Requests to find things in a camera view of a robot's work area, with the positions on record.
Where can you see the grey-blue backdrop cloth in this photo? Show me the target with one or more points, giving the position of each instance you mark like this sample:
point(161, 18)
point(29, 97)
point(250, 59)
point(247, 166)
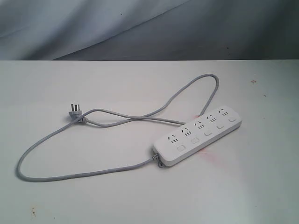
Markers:
point(149, 29)

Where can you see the grey three-pin plug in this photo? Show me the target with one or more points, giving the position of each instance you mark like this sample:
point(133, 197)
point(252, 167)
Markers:
point(76, 112)

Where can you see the white five-socket power strip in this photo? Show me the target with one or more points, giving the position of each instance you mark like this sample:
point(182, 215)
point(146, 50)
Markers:
point(196, 135)

